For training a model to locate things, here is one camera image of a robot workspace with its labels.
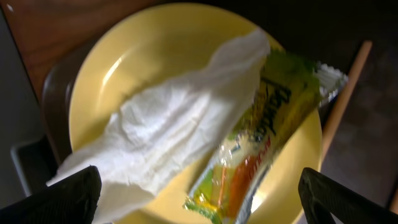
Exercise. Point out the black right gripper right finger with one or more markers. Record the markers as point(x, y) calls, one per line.
point(323, 199)

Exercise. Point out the grey dish rack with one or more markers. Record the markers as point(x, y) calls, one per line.
point(35, 164)

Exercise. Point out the wooden chopstick left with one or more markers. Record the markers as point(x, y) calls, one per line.
point(338, 109)

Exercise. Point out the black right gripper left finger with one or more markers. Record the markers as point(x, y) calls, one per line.
point(71, 200)

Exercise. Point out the dark brown serving tray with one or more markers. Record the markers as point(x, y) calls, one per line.
point(55, 101)

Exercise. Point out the yellow green snack wrapper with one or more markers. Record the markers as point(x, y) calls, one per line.
point(290, 88)

